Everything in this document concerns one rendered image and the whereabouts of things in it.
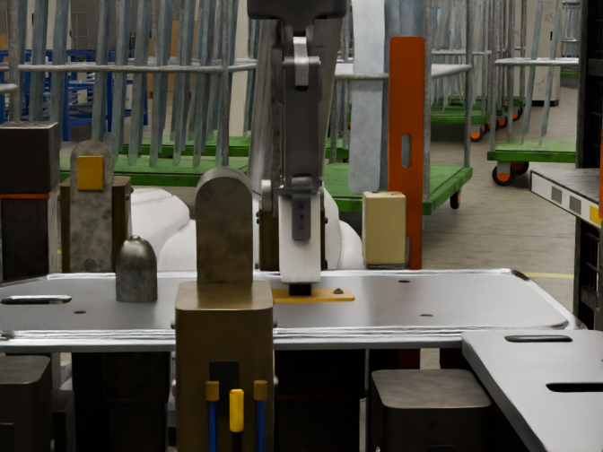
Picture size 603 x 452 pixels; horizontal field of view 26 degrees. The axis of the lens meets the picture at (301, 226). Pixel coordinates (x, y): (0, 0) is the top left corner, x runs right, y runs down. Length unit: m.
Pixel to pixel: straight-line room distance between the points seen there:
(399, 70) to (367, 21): 6.25
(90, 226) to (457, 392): 0.44
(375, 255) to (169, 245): 0.62
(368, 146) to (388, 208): 6.25
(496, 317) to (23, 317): 0.34
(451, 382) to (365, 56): 6.56
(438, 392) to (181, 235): 0.92
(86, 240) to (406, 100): 0.31
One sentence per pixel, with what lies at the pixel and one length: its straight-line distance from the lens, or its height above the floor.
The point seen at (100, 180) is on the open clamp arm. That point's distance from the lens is 1.15.
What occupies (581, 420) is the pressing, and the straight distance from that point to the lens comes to 0.72.
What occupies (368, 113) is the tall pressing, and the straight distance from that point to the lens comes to 7.37.
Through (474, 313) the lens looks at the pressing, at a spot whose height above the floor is 1.00.
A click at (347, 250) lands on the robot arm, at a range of 1.76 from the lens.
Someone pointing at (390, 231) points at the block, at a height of 1.03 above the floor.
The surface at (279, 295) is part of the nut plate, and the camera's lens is 1.01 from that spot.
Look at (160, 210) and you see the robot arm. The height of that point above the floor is 0.97.
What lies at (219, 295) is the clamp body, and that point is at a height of 1.05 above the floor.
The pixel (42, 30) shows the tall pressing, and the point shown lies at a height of 1.20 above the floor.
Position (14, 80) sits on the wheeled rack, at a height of 0.99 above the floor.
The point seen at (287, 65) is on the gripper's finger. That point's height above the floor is 1.18.
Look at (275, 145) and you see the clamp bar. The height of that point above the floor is 1.11.
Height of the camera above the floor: 1.21
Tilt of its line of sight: 9 degrees down
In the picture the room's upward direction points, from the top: straight up
